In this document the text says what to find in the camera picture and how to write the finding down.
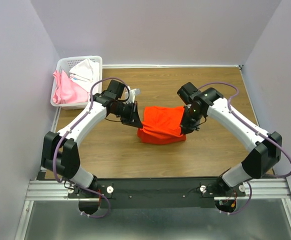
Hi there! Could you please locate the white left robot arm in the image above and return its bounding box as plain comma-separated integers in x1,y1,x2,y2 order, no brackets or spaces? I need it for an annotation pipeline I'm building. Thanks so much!
41,77,143,198

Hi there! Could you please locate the pink t shirt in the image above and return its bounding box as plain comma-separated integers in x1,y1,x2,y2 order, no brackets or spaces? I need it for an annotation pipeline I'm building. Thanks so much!
52,70,89,105

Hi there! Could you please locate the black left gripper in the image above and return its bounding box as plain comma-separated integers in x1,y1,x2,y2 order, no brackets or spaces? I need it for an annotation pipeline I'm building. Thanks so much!
111,100,143,129

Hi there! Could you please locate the aluminium frame rail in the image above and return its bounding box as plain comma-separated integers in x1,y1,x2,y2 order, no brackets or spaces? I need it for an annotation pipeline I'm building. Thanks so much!
15,177,291,240

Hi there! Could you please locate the white t shirt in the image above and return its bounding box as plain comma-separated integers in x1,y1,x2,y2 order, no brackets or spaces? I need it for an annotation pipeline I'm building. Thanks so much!
69,58,101,93

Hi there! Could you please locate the orange t shirt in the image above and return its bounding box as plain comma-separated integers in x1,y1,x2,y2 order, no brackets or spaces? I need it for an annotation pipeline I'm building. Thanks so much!
137,106,187,145

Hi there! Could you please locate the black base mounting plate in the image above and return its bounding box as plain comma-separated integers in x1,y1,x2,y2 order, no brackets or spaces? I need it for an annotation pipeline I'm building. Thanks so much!
68,176,246,213

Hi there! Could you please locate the white plastic laundry basket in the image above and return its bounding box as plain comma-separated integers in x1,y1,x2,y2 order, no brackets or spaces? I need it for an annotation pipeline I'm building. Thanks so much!
50,55,103,110

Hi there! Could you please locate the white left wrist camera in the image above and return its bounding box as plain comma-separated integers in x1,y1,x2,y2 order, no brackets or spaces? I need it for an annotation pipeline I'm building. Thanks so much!
124,88,141,104

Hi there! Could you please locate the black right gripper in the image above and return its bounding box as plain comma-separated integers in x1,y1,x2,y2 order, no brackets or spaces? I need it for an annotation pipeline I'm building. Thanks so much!
179,105,203,136

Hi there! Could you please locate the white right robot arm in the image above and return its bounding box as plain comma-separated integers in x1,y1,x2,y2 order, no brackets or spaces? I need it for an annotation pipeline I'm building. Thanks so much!
177,82,282,196

